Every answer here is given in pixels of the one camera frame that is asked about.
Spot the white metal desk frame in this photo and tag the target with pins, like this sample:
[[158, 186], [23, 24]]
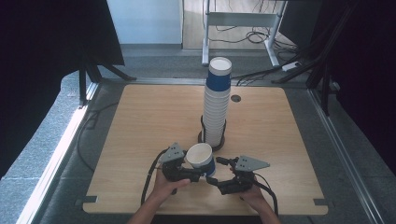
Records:
[[239, 19]]

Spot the person's right hand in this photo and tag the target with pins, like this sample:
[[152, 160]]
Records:
[[255, 199]]

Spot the blue white paper cup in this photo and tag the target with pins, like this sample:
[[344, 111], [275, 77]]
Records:
[[199, 154]]

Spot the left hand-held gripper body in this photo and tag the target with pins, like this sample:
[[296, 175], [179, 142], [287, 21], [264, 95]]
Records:
[[172, 154]]

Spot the black metal stand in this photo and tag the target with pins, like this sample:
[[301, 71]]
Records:
[[325, 93]]

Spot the white power strip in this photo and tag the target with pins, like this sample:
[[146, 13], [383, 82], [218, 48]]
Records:
[[291, 66]]

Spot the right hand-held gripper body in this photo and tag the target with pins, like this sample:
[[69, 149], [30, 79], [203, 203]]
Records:
[[246, 163]]

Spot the black tripod stand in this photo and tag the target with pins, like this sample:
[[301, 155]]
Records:
[[82, 84]]

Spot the stack of white paper cups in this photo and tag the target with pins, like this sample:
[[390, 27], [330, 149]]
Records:
[[216, 109]]

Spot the person's left hand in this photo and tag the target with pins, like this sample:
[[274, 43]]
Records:
[[163, 189]]

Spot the dark curtain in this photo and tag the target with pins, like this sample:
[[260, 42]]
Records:
[[367, 62], [46, 62]]

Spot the aluminium floor rail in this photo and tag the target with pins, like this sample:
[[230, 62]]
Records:
[[345, 155], [56, 158]]

